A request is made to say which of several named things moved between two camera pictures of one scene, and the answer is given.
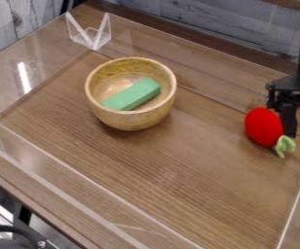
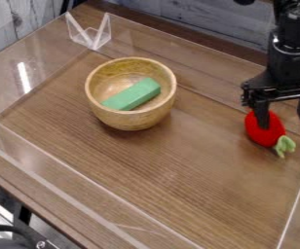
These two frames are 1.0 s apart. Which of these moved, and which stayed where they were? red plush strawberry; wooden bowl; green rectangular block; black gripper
Moved: black gripper
Stayed: wooden bowl; green rectangular block; red plush strawberry
